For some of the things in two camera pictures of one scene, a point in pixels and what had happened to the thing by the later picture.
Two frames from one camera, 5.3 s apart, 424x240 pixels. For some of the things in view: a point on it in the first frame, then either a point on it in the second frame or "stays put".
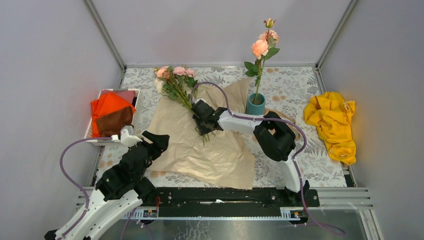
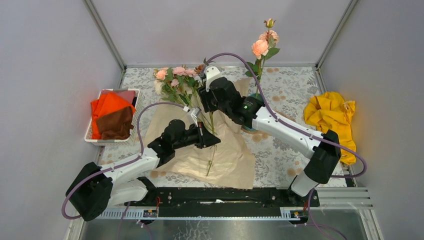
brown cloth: (111, 124) stays put
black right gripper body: (203, 128) → (209, 102)
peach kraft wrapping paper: (223, 158) stays put
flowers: (262, 48) stays put
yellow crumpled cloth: (331, 114) stays put
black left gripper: (159, 146) → (205, 139)
